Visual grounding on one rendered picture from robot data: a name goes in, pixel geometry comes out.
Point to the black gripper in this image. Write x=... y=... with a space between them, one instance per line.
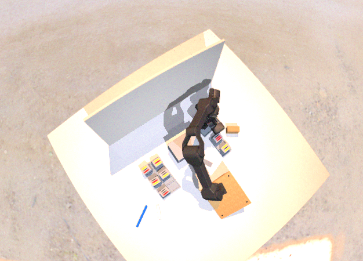
x=218 y=127

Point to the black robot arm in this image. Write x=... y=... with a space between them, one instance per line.
x=194 y=155

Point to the grey flat panel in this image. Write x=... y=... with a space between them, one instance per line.
x=141 y=103

